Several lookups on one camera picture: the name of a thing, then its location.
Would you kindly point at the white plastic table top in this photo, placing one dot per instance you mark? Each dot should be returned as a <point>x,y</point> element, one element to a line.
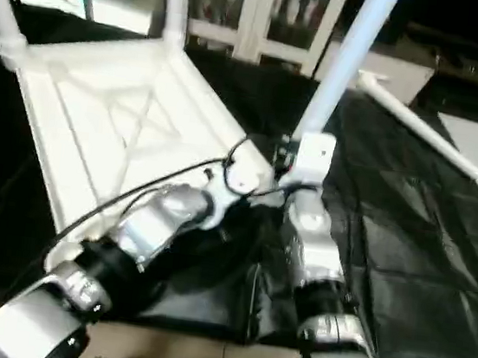
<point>115,120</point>

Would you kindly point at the white glass-door cabinet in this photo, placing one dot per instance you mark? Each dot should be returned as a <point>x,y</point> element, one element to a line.
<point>259,11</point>

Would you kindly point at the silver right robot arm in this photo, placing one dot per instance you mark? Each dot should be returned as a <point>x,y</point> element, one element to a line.
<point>316,258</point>

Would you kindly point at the black work mat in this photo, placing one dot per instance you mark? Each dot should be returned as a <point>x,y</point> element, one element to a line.
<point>422,254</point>

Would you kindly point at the white drawer unit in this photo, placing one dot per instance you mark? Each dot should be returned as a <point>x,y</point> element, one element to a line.
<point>391,75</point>

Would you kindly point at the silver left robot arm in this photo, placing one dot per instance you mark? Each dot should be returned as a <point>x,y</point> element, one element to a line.
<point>146,229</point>

